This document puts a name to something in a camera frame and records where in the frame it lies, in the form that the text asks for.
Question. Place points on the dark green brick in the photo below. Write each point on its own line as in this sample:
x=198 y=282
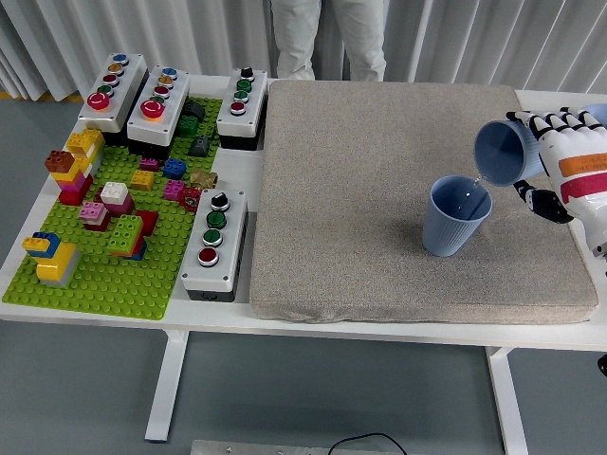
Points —
x=187 y=127

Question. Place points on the white pleated curtain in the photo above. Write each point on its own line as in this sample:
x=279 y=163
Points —
x=189 y=28

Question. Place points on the blue ribbed cup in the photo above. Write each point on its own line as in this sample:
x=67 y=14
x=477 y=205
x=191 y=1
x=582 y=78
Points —
x=498 y=151
x=446 y=232

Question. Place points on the five-button control box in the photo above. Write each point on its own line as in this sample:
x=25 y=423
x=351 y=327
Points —
x=128 y=76
x=147 y=130

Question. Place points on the yellow brown red brick tower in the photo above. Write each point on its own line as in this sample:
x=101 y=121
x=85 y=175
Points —
x=76 y=185

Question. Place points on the green studded baseplate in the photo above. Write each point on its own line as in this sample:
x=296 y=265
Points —
x=118 y=284

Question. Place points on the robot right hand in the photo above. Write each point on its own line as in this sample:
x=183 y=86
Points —
x=578 y=151

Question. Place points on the brass valve fitting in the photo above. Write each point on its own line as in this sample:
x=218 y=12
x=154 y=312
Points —
x=204 y=179

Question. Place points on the four-button control box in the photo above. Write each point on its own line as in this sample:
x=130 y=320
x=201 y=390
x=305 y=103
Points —
x=234 y=237
x=256 y=95

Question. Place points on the pink white red brick stack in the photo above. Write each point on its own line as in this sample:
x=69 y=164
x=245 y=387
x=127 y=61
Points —
x=92 y=212

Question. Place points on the red valve handwheel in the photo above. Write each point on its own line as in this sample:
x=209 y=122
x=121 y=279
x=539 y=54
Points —
x=189 y=199

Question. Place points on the white table leg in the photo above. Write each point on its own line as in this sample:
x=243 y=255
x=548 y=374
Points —
x=509 y=407
x=163 y=393

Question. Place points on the person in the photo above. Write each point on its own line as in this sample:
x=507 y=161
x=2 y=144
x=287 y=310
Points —
x=294 y=38

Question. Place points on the dark grey curved brick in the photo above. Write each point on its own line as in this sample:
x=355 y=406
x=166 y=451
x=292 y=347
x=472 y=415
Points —
x=195 y=110

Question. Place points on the blue plate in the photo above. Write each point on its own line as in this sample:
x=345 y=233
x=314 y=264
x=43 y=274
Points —
x=600 y=110

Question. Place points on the grey-brown fabric mat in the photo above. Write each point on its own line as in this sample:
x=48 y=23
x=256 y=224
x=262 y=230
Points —
x=355 y=189

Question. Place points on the green orange blue brick stack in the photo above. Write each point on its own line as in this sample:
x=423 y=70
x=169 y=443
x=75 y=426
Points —
x=124 y=232

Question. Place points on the yellow blue grey brick stack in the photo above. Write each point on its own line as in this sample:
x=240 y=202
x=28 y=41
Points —
x=52 y=270

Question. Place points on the magenta brick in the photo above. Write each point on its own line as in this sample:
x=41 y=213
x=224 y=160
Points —
x=149 y=164
x=173 y=190

